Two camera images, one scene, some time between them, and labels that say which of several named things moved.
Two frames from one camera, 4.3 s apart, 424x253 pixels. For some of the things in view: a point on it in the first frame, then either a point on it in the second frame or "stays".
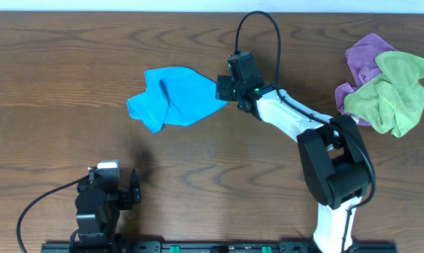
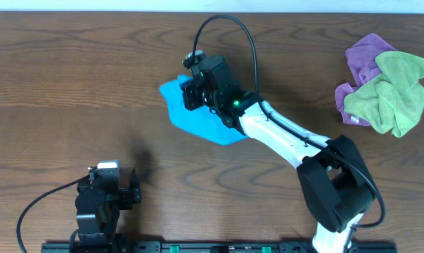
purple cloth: [363, 66] stays
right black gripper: [222, 85] -> [188, 90]
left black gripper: [132, 195] stays
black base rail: [214, 247] stays
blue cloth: [174, 95] -> [201, 122]
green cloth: [394, 100] stays
